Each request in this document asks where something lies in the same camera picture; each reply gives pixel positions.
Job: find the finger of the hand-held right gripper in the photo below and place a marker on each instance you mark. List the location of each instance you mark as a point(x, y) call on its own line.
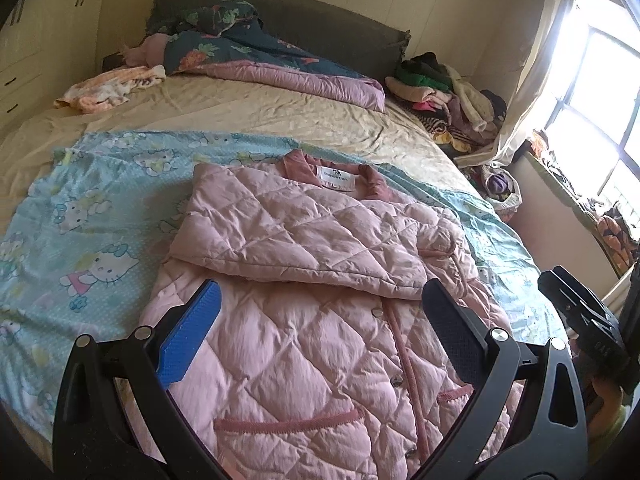
point(575, 305)

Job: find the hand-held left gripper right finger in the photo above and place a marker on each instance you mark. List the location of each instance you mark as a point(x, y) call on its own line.
point(450, 332)

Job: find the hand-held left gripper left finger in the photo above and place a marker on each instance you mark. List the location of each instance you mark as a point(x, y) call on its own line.
point(187, 332)

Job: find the pink quilted jacket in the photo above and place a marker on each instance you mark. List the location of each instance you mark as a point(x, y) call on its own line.
point(300, 350)

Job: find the bag of clothes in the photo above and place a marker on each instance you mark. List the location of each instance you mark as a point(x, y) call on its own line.
point(500, 187)

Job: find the pile of clothes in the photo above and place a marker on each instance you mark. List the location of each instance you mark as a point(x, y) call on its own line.
point(440, 95)

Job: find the person's right hand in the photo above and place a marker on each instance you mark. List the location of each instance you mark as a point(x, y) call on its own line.
point(602, 395)

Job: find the grey window ledge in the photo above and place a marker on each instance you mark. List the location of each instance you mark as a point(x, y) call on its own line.
point(560, 195)

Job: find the light blue cartoon printed sheet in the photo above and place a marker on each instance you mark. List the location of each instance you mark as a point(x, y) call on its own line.
point(100, 210)

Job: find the window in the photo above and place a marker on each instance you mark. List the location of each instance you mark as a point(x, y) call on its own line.
point(605, 100)

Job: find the bed with beige sheet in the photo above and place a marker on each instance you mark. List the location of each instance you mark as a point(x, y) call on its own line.
point(250, 115)

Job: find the cream curtain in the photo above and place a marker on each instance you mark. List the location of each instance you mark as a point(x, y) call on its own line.
point(540, 70)

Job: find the pink and white towel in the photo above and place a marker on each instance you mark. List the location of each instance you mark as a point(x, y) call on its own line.
point(110, 85)

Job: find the dark floral quilt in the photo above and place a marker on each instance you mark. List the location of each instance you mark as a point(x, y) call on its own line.
point(280, 67)

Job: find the pink fluffy cushion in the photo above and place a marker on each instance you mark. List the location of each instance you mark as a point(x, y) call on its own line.
point(150, 50)

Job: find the cream wardrobe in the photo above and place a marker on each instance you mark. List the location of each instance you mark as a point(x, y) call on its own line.
point(40, 25)

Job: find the dark grey headboard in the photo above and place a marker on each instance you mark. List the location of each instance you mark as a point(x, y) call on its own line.
point(325, 15)

